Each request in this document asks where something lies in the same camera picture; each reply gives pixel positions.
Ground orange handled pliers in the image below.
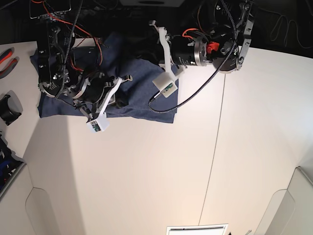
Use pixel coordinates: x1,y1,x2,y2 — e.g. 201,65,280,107
0,47,20,79

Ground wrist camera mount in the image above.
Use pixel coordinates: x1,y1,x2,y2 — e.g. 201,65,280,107
149,20,184,100
73,75,133,135

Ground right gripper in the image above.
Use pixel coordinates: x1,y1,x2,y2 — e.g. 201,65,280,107
82,70,129,109

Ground white cable on floor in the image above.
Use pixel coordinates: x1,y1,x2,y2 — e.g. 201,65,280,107
259,4,313,49

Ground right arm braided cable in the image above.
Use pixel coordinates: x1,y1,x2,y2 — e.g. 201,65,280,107
55,0,84,98

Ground bin of blue parts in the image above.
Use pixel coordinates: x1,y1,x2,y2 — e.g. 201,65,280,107
0,133,25,195

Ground blue t-shirt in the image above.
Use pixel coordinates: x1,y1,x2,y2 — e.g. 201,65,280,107
37,32,178,123

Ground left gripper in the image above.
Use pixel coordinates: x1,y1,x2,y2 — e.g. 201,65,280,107
132,22,165,66

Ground black cylindrical holder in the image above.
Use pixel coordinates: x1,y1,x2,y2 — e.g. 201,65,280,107
0,94,22,126

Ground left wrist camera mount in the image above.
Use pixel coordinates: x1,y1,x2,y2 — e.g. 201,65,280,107
149,20,184,100

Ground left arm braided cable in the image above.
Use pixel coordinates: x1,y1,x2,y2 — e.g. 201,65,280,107
148,0,239,114

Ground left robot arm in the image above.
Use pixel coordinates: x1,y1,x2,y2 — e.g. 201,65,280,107
132,0,254,73

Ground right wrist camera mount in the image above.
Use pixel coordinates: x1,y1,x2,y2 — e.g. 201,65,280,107
73,75,133,135

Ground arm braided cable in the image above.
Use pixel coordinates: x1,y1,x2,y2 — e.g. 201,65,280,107
55,0,84,98
148,0,239,114

